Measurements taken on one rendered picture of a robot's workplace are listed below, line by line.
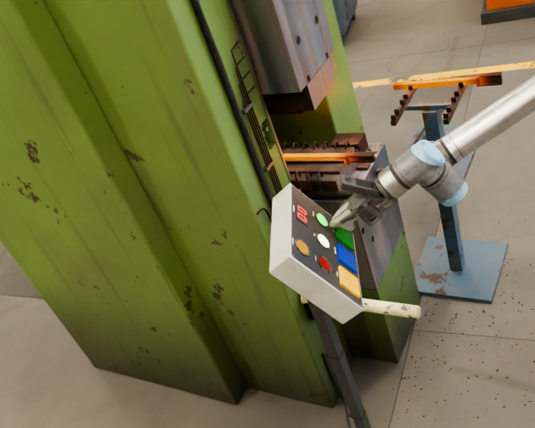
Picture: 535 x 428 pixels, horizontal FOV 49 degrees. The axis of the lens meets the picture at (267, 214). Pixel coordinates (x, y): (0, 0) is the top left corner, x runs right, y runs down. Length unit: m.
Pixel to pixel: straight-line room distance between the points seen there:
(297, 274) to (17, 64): 1.07
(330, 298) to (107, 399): 1.84
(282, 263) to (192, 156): 0.54
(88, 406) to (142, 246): 1.27
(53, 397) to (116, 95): 1.96
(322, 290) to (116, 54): 0.90
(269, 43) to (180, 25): 0.32
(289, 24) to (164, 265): 0.99
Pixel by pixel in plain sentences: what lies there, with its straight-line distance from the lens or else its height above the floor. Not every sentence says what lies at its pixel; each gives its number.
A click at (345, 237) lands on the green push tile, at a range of 1.80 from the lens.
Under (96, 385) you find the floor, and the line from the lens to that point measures 3.32.
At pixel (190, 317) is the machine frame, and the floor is 0.59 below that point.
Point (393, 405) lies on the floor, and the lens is 2.61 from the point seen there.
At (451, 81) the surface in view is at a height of 0.98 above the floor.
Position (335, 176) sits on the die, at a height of 0.98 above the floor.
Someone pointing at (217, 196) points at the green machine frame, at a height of 1.15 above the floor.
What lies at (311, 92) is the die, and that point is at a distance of 1.95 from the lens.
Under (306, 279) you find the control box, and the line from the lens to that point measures 1.55.
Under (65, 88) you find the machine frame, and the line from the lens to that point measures 1.93.
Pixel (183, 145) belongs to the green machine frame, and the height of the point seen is 1.35.
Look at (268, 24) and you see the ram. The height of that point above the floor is 1.60.
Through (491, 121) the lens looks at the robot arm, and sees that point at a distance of 1.82.
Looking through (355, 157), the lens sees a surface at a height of 1.00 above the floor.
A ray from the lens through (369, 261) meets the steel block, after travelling 2.28.
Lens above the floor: 2.13
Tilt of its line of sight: 34 degrees down
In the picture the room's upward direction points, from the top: 22 degrees counter-clockwise
